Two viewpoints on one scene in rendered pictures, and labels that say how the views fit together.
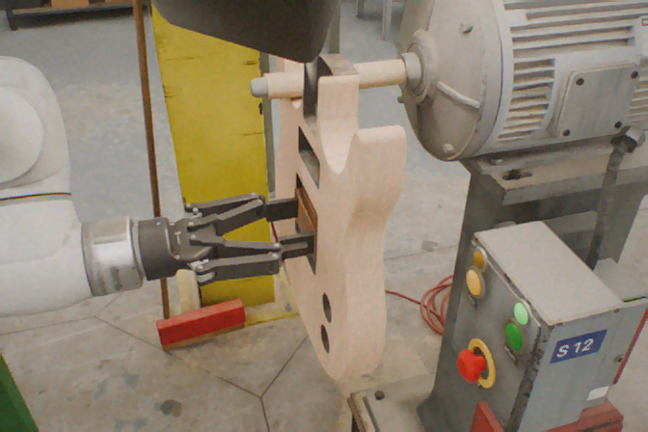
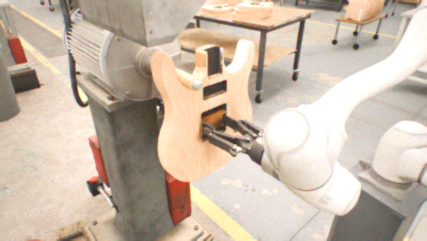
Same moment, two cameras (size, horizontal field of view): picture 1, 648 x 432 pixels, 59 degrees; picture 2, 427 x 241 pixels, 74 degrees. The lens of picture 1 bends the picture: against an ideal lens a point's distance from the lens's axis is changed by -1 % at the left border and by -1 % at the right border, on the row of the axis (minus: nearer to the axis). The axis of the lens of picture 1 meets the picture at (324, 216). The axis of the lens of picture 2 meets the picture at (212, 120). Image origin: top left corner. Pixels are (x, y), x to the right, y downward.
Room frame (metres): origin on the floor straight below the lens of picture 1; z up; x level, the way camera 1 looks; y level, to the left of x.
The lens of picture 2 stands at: (0.91, 0.67, 1.53)
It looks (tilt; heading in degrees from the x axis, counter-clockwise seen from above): 31 degrees down; 245
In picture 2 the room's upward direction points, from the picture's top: straight up
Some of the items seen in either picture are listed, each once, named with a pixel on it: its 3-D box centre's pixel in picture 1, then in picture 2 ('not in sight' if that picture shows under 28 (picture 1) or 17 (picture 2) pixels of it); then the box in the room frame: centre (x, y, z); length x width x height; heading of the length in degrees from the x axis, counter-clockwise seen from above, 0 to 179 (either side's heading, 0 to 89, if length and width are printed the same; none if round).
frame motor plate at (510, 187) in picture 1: (564, 138); (118, 81); (0.81, -0.38, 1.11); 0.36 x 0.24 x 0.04; 106
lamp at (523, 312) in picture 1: (521, 313); not in sight; (0.43, -0.21, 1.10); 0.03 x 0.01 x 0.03; 16
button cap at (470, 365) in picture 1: (475, 364); not in sight; (0.47, -0.19, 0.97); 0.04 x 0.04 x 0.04; 16
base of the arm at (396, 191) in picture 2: not in sight; (385, 172); (-0.13, 0.16, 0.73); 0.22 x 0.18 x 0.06; 99
